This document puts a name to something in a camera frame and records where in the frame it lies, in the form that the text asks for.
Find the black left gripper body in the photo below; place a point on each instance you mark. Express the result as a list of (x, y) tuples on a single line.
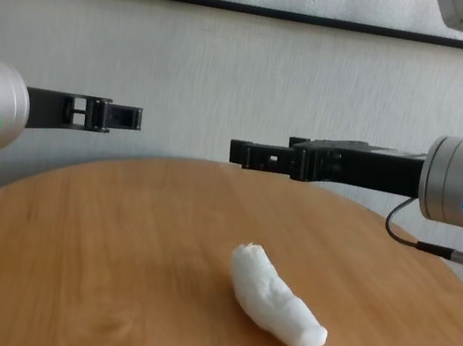
[(54, 110)]

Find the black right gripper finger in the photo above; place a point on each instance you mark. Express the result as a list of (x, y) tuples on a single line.
[(261, 156)]

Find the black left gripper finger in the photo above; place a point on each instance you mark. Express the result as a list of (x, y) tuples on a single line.
[(120, 115)]

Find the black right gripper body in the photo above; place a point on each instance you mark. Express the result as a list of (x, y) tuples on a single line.
[(371, 170)]

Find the white sandbag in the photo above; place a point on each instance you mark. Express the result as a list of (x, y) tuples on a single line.
[(273, 294)]

